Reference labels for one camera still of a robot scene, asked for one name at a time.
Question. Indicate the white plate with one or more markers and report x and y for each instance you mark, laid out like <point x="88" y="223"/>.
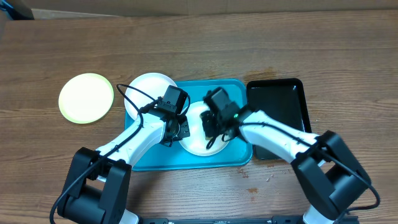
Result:
<point x="196" y="143"/>
<point x="153" y="84"/>

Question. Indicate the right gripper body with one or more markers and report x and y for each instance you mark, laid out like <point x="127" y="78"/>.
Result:
<point x="216" y="127"/>

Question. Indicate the dark object top left corner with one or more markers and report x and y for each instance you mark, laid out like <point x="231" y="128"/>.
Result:
<point x="17" y="10"/>

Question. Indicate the black rectangular water tray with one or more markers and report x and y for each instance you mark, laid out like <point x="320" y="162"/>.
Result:
<point x="280" y="103"/>

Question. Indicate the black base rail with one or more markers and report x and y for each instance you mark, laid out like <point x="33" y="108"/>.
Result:
<point x="273" y="220"/>

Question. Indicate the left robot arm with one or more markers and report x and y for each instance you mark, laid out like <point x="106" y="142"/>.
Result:
<point x="96" y="187"/>

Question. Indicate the teal plastic serving tray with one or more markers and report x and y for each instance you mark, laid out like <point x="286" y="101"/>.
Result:
<point x="236" y="152"/>

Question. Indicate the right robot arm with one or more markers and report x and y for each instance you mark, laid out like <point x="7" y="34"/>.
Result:
<point x="327" y="171"/>

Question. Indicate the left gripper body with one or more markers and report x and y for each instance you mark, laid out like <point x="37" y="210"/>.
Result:
<point x="183" y="130"/>

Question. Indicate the green rimmed plate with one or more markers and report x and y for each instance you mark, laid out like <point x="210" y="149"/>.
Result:
<point x="85" y="98"/>

